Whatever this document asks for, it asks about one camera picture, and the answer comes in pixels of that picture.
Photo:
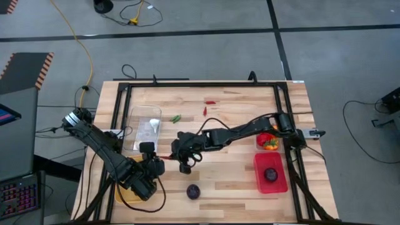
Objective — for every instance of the red chili pepper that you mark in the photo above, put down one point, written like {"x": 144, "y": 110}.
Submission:
{"x": 205, "y": 111}
{"x": 210, "y": 102}
{"x": 164, "y": 157}

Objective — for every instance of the yellow power plug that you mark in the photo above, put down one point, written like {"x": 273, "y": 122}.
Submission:
{"x": 133, "y": 21}

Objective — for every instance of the black equipment box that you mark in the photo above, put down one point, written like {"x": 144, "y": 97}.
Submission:
{"x": 392, "y": 100}

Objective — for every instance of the red tomato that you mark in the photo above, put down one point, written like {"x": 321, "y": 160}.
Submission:
{"x": 263, "y": 138}

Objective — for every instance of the backlit keyboard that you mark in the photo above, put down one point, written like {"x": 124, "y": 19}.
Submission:
{"x": 18, "y": 197}

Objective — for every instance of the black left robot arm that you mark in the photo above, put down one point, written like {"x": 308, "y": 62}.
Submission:
{"x": 100, "y": 143}

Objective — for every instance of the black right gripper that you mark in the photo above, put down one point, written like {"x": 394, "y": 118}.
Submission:
{"x": 189, "y": 145}

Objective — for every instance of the large white garlic bulb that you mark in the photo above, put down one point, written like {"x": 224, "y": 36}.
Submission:
{"x": 154, "y": 123}

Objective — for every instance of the green chili pepper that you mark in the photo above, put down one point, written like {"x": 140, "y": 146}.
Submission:
{"x": 178, "y": 117}
{"x": 172, "y": 120}

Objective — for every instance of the black flat strip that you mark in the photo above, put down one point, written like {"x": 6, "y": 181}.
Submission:
{"x": 150, "y": 79}

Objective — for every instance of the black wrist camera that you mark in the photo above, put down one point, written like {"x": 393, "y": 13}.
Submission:
{"x": 147, "y": 147}
{"x": 185, "y": 169}

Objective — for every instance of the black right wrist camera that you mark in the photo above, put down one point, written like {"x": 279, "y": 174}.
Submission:
{"x": 185, "y": 169}

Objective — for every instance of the dark purple round fruit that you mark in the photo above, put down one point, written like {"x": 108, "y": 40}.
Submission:
{"x": 193, "y": 191}

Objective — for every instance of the yellow plastic basket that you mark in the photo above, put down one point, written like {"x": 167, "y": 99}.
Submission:
{"x": 122, "y": 196}

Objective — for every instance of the black aluminium table frame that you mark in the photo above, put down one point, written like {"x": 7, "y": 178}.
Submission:
{"x": 203, "y": 84}

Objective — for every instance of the red plastic basket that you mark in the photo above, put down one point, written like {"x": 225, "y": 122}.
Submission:
{"x": 261, "y": 187}

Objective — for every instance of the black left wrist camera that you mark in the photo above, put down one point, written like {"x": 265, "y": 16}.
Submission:
{"x": 147, "y": 147}

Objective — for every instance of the black round stand base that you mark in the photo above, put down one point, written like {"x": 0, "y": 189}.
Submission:
{"x": 103, "y": 5}

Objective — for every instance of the black mat orange striped edge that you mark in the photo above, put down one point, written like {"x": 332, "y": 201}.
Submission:
{"x": 22, "y": 72}
{"x": 4, "y": 4}

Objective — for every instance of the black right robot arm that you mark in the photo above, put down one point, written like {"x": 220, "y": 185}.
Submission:
{"x": 237, "y": 132}

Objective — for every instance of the dark display screen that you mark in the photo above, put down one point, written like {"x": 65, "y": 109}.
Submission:
{"x": 7, "y": 116}

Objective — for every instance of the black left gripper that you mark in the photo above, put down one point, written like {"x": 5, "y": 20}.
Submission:
{"x": 152, "y": 167}

